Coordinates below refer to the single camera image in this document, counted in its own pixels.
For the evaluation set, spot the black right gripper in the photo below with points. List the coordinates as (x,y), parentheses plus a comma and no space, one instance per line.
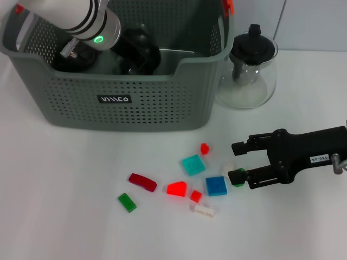
(298,151)

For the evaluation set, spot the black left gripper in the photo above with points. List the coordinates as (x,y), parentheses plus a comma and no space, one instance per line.
(135,44)

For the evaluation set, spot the grey-green perforated storage bin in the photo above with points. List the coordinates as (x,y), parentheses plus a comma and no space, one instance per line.
(135,113)

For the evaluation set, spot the small green brick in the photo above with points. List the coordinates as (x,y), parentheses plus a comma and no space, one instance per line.
(240,170)

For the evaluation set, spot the blue square plate brick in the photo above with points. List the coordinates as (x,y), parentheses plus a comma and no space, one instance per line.
(216,186)

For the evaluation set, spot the small red brick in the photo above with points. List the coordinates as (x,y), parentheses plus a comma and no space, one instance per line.
(195,195)
(205,149)

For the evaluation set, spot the teal square plate brick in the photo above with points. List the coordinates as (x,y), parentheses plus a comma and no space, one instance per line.
(193,165)

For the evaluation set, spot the dark clay teapot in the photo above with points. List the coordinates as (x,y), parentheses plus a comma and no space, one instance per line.
(81,63)

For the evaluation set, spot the long white brick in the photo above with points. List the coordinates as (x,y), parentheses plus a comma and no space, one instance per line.
(203,211)

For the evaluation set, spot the bright red slope brick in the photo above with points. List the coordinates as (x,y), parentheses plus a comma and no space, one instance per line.
(177,189)

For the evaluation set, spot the dark red curved brick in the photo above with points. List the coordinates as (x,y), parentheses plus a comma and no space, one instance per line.
(142,182)

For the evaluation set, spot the glass teapot with black lid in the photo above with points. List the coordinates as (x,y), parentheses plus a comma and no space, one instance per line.
(252,48)

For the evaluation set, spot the green two-stud brick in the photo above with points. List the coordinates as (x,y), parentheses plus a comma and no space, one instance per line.
(127,202)

